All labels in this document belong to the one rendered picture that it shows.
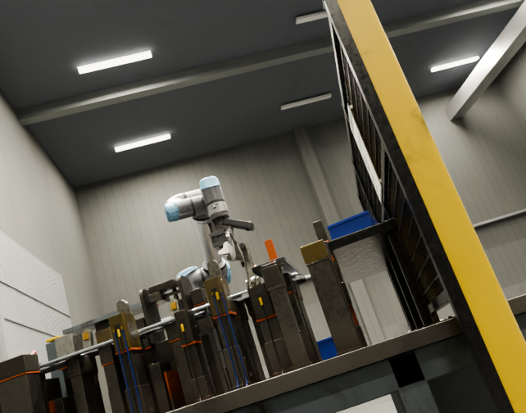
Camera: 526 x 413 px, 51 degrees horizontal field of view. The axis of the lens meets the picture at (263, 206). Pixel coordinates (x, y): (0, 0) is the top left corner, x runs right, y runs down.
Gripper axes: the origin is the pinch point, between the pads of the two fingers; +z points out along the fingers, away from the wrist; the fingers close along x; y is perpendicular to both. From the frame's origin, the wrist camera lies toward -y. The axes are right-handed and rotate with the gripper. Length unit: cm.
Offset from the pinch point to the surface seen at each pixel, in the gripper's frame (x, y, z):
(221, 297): 25.0, 4.4, 13.5
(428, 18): -793, -357, -507
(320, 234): -13.5, -30.3, -2.9
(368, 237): 25, -44, 12
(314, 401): 54, -17, 50
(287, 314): 40, -16, 27
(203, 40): -602, 54, -524
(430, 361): 46, -46, 50
